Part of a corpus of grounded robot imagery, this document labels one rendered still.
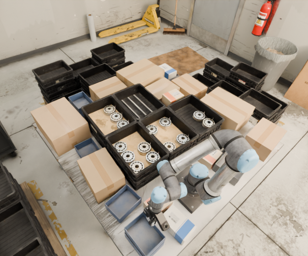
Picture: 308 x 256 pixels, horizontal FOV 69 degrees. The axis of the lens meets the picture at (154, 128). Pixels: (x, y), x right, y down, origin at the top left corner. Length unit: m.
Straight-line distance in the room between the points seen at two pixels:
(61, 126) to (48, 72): 1.49
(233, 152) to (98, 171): 0.90
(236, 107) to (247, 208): 1.09
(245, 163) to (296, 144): 2.36
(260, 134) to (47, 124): 1.72
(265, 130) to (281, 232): 1.07
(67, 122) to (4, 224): 0.92
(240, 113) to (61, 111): 1.52
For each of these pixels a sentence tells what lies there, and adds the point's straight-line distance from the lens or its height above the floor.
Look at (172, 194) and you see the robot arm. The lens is 1.18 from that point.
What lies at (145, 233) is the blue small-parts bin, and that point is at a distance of 1.49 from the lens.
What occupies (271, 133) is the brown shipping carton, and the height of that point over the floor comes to 0.86.
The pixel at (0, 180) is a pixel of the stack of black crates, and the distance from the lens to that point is 2.29.
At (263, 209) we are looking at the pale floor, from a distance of 2.70.
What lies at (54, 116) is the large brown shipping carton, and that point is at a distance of 1.97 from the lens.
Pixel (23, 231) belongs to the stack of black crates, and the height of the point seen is 0.38.
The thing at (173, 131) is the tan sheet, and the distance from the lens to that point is 1.85.
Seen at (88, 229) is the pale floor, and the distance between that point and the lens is 2.37.
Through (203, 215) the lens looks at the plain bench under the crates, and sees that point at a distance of 1.67.
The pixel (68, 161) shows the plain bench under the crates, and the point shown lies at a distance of 1.90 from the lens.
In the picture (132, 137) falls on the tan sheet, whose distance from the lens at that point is 1.80.
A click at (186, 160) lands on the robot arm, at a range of 1.21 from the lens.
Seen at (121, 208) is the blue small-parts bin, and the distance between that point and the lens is 1.64.
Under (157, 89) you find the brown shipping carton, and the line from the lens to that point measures 2.20.
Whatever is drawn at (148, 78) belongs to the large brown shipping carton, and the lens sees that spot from 2.26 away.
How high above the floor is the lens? 2.21
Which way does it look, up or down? 48 degrees down
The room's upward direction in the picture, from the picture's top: 4 degrees clockwise
